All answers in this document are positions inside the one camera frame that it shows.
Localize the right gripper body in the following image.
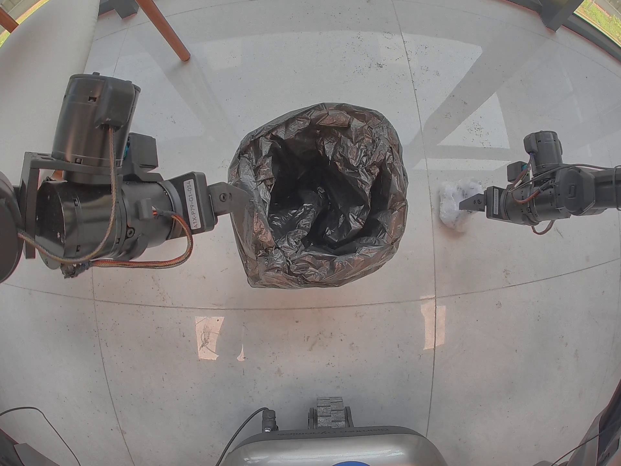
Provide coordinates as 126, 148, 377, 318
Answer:
485, 185, 535, 225

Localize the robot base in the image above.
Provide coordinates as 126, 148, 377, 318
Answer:
221, 396, 448, 466

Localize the black plastic bag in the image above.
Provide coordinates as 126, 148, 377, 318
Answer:
227, 102, 409, 290

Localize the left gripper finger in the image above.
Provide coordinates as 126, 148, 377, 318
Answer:
209, 181, 249, 217

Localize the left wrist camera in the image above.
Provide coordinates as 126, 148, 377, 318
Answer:
122, 132, 159, 183

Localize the white paper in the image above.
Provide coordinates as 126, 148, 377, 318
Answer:
438, 177, 484, 233

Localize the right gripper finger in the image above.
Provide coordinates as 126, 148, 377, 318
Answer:
458, 190, 487, 213

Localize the black cable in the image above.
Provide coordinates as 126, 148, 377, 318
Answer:
547, 432, 621, 466
220, 407, 278, 466
0, 406, 81, 466

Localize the white chair with wooden legs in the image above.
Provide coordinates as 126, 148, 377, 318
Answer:
0, 0, 191, 183

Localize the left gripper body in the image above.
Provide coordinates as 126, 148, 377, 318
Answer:
120, 171, 217, 256

